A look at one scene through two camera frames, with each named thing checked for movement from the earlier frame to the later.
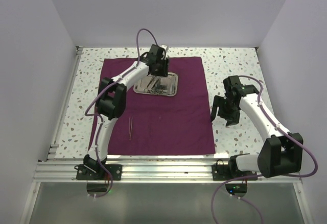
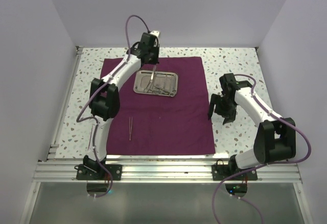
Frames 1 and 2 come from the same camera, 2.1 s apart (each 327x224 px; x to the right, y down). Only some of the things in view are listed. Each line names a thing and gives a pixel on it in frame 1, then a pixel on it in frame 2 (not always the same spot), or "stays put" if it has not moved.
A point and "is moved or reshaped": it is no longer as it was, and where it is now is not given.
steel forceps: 154,89 is moved or reshaped
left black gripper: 164,72 to 155,60
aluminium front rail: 143,171 stays put
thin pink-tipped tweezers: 130,127 stays put
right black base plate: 220,172 stays put
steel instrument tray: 158,85 stays put
